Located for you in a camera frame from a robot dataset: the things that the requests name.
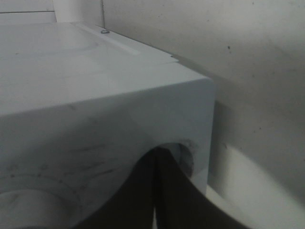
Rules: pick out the round white door button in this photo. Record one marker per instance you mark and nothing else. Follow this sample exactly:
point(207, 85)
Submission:
point(183, 154)

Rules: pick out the lower white timer knob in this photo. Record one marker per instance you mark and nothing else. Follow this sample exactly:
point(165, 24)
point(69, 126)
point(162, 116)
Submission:
point(37, 209)

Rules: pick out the white microwave oven body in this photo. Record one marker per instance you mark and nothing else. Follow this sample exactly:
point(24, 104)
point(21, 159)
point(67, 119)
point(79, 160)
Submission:
point(78, 108)

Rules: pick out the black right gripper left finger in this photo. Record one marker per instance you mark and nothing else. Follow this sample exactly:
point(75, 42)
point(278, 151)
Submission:
point(132, 206)

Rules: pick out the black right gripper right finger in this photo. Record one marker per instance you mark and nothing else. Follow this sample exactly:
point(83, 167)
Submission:
point(179, 204)

